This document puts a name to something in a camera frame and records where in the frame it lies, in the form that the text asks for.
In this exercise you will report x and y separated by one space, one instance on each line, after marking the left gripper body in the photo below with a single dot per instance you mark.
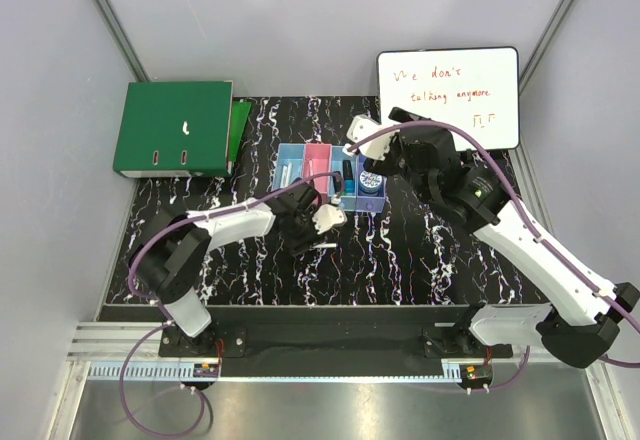
302 234

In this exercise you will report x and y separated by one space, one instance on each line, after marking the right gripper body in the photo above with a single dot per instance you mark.
393 161

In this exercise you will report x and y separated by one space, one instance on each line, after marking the white pen blue tip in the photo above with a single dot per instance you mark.
325 246

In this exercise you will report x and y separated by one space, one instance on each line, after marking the round blue tape tin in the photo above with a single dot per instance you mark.
370 184

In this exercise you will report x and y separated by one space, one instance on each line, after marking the white marker blue cap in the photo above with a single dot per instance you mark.
284 176

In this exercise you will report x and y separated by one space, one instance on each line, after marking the blue capped marker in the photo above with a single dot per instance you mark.
347 173

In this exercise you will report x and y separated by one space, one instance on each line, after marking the green ring binder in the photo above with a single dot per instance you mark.
151 143

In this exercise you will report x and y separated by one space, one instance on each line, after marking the yellow highlighter pen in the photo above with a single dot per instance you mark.
289 175

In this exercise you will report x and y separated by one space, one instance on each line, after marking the green black marker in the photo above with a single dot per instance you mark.
337 182

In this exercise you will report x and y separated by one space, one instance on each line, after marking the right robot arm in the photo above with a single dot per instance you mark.
580 320

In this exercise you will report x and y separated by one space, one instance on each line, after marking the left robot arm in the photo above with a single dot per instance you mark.
172 253

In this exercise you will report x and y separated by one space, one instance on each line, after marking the white whiteboard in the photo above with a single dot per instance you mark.
474 89

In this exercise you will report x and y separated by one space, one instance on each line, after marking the black marble pattern mat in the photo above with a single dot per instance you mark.
405 255

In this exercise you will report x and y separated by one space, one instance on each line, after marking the green folder sheet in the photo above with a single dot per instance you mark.
239 118

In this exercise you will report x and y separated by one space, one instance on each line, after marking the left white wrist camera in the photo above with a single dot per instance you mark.
327 217

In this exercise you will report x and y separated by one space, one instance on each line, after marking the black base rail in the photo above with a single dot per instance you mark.
379 343

